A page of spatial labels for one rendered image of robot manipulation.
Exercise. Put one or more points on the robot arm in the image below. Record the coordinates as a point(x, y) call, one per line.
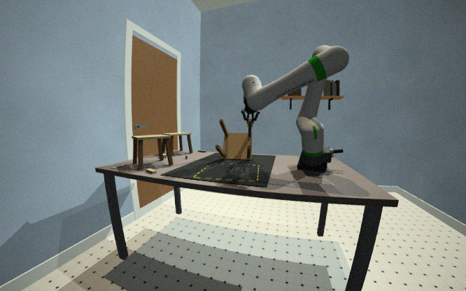
point(326, 61)

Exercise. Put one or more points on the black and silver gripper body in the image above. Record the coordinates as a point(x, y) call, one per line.
point(248, 109)

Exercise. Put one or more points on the dark grey mat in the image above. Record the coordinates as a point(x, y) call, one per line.
point(231, 171)

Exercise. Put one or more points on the small wooden stool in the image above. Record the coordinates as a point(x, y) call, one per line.
point(236, 145)

